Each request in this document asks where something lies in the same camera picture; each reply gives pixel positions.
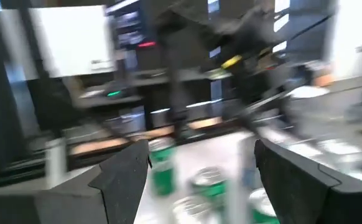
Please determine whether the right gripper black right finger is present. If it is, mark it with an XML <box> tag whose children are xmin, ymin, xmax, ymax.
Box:
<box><xmin>254</xmin><ymin>138</ymin><xmax>362</xmax><ymax>224</ymax></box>

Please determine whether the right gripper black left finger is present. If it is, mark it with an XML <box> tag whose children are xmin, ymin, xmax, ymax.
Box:
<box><xmin>0</xmin><ymin>139</ymin><xmax>152</xmax><ymax>224</ymax></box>

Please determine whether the green Sprite soda can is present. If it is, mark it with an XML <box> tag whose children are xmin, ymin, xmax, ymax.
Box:
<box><xmin>248</xmin><ymin>188</ymin><xmax>280</xmax><ymax>224</ymax></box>
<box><xmin>148</xmin><ymin>138</ymin><xmax>177</xmax><ymax>197</ymax></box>
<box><xmin>190</xmin><ymin>167</ymin><xmax>228</xmax><ymax>209</ymax></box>

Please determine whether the round flat stand base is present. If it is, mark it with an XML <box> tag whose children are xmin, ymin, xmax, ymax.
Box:
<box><xmin>288</xmin><ymin>85</ymin><xmax>330</xmax><ymax>100</ymax></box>

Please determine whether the small yellow tag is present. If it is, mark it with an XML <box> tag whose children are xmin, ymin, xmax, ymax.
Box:
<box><xmin>220</xmin><ymin>55</ymin><xmax>243</xmax><ymax>70</ymax></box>

